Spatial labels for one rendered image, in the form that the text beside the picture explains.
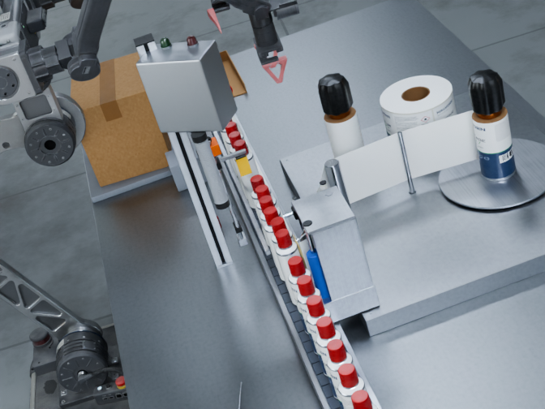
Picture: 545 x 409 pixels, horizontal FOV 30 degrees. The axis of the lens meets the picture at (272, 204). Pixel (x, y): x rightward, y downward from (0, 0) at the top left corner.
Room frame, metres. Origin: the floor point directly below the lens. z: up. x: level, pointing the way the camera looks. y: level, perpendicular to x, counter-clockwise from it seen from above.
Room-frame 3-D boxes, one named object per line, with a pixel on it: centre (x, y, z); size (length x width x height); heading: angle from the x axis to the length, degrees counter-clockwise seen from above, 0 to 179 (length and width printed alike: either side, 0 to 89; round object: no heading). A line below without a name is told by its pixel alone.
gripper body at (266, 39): (2.44, -0.11, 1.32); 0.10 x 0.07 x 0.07; 0
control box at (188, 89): (2.16, 0.10, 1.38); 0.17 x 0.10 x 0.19; 60
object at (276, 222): (1.95, 0.00, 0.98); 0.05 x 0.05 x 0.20
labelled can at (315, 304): (1.64, -0.02, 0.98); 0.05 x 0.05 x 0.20
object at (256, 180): (2.16, 0.02, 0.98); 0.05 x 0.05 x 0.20
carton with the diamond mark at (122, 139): (2.91, 0.37, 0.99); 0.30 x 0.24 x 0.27; 179
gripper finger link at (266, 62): (2.40, -0.11, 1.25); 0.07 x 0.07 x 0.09; 0
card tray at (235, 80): (3.26, 0.11, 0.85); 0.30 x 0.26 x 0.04; 5
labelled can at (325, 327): (1.56, -0.03, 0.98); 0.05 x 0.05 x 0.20
